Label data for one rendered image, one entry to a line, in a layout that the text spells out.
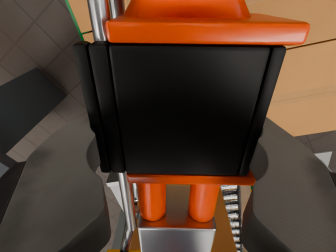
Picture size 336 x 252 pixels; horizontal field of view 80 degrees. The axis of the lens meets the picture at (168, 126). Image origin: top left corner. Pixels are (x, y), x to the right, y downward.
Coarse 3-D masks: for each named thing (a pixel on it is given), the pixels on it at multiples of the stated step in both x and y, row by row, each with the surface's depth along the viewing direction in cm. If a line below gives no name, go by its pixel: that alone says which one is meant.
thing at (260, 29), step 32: (128, 32) 7; (160, 32) 7; (192, 32) 7; (224, 32) 7; (256, 32) 7; (288, 32) 7; (128, 64) 8; (160, 64) 8; (192, 64) 8; (224, 64) 8; (256, 64) 8; (128, 96) 9; (160, 96) 9; (192, 96) 9; (224, 96) 9; (256, 96) 9; (128, 128) 10; (160, 128) 10; (192, 128) 9; (224, 128) 9; (256, 128) 9; (128, 160) 11; (160, 160) 11; (192, 160) 11; (224, 160) 10
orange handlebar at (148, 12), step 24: (144, 0) 8; (168, 0) 8; (192, 0) 8; (216, 0) 8; (240, 0) 8; (144, 192) 14; (192, 192) 15; (216, 192) 14; (144, 216) 16; (192, 216) 16
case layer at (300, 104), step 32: (128, 0) 64; (256, 0) 63; (288, 0) 63; (320, 0) 63; (320, 32) 68; (288, 64) 74; (320, 64) 73; (288, 96) 80; (320, 96) 80; (288, 128) 88; (320, 128) 88
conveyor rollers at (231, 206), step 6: (222, 186) 110; (228, 186) 109; (234, 186) 109; (222, 192) 117; (228, 192) 116; (234, 192) 115; (228, 198) 114; (234, 198) 114; (228, 204) 119; (234, 204) 119; (228, 210) 120; (234, 210) 125; (228, 216) 124; (234, 216) 123; (234, 222) 128; (234, 228) 134; (234, 234) 133; (234, 240) 137
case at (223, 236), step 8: (184, 184) 99; (216, 208) 85; (224, 208) 84; (216, 216) 82; (224, 216) 81; (216, 224) 79; (224, 224) 78; (136, 232) 84; (216, 232) 77; (224, 232) 76; (136, 240) 81; (216, 240) 74; (224, 240) 74; (232, 240) 73; (136, 248) 78; (216, 248) 72; (224, 248) 71; (232, 248) 71
